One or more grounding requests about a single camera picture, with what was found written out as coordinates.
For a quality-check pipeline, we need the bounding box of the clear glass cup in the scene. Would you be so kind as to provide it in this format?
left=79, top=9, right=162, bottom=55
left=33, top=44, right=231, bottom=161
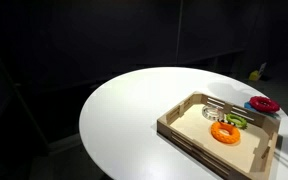
left=201, top=104, right=226, bottom=123

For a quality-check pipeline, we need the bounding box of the wooden slatted tray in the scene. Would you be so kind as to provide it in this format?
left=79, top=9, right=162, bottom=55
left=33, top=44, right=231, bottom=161
left=156, top=90, right=282, bottom=180

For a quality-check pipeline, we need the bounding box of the yellow box with white label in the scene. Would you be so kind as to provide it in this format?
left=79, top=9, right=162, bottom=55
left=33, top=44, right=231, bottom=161
left=248, top=62, right=268, bottom=82

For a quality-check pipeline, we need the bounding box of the orange textured ring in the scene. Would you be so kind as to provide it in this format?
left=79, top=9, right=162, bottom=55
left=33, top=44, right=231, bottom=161
left=210, top=120, right=242, bottom=145

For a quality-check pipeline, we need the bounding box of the black and white striped ring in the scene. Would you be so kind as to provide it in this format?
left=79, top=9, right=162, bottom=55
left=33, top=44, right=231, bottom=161
left=217, top=118, right=237, bottom=128

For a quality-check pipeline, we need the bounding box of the green knobbed ring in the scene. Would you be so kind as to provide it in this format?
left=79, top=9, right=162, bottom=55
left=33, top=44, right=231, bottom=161
left=224, top=113, right=249, bottom=130

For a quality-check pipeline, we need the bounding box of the blue ring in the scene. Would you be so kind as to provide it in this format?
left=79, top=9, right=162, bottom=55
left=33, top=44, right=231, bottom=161
left=243, top=101, right=280, bottom=119

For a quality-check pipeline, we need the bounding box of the red knobbed ring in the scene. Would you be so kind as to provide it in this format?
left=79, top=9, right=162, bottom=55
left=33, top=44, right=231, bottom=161
left=249, top=95, right=281, bottom=114

